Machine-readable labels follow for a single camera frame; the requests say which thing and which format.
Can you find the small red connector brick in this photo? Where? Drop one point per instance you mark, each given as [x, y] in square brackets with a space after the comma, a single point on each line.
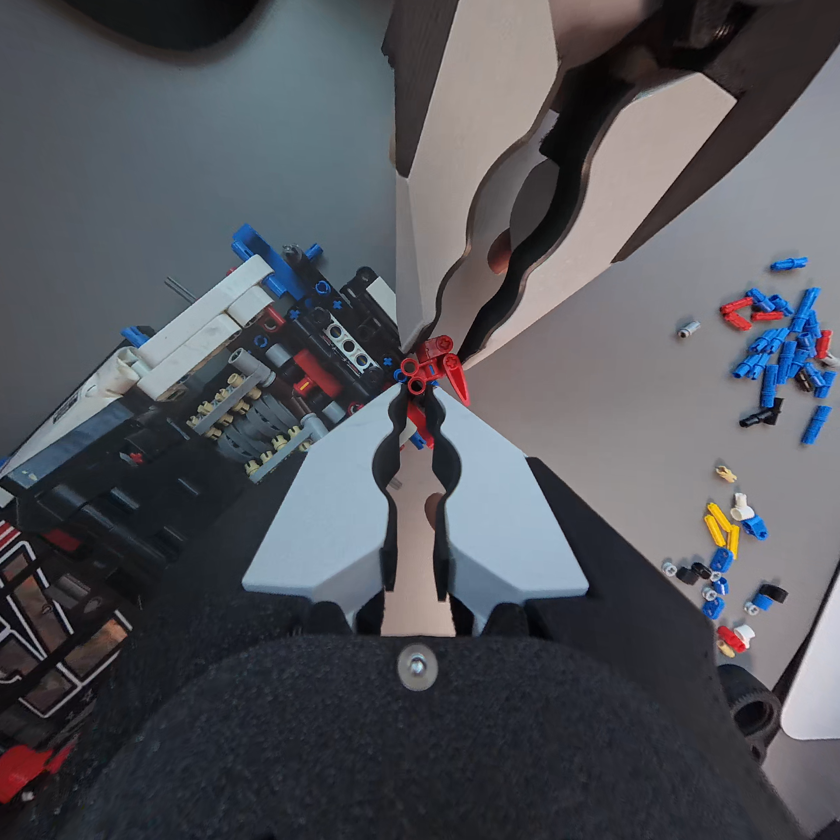
[417, 379]

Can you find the red pointed brick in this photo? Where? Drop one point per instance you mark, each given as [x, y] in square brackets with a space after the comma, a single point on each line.
[457, 379]

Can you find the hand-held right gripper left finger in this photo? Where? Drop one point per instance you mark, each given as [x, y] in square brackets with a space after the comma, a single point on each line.
[315, 525]

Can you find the light grey pin brick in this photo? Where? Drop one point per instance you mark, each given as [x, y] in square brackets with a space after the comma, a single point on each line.
[689, 329]

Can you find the person's left hand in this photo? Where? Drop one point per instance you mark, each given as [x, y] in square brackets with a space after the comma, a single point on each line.
[502, 253]

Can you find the toy brick race car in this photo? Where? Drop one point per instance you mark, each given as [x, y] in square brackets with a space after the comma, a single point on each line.
[197, 341]

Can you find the person's right hand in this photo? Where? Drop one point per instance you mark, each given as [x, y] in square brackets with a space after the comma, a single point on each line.
[434, 512]

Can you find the black pin brick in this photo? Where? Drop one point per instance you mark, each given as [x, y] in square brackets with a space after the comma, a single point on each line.
[761, 415]

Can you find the blue brick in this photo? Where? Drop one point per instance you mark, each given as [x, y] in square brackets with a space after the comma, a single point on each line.
[789, 263]

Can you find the black chair armrest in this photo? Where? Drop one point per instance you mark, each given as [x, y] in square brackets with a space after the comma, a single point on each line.
[164, 19]

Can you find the scattered small loose bricks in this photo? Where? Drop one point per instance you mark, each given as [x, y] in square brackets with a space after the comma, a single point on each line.
[722, 558]

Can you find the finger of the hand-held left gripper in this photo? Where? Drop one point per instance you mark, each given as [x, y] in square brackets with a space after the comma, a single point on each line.
[472, 98]
[643, 164]

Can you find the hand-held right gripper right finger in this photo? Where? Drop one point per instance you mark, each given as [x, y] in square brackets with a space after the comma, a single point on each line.
[518, 525]

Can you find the pile of blue pins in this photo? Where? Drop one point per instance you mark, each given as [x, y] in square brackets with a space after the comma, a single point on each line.
[781, 354]

